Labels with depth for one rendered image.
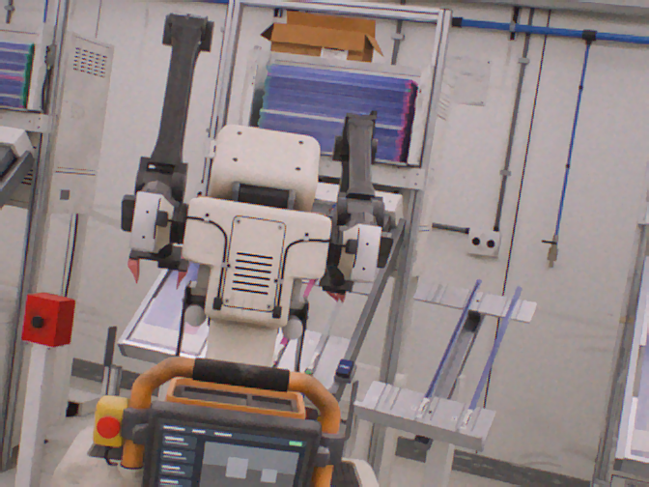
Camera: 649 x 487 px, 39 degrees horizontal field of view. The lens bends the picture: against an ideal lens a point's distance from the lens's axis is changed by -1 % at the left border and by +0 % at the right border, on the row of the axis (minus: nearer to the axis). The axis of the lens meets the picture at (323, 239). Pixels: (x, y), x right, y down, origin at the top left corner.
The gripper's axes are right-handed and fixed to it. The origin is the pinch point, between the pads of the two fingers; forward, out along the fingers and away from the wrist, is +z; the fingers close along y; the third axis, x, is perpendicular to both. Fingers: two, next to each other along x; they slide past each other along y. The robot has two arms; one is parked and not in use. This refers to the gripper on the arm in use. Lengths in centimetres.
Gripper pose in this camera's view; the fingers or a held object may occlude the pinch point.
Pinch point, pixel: (340, 299)
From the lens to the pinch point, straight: 278.2
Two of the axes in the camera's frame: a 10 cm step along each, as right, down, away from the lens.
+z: 1.1, 7.0, 7.1
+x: -3.3, 6.9, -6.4
